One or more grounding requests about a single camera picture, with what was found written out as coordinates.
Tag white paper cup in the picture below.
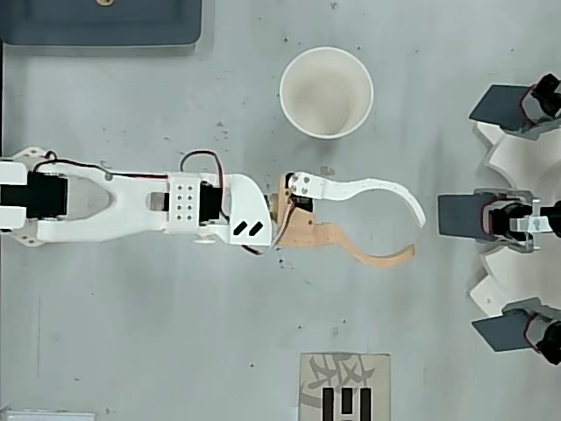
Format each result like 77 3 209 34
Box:
279 46 375 140

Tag red black arm cable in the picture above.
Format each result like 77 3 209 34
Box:
33 150 233 227

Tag red black gripper cable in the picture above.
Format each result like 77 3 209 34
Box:
238 195 299 259

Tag cardboard card with black print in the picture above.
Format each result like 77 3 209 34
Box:
299 352 392 421

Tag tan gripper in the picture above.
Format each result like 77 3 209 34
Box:
265 171 427 269

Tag blue-gray plastic tray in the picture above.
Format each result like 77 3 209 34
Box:
0 0 203 49

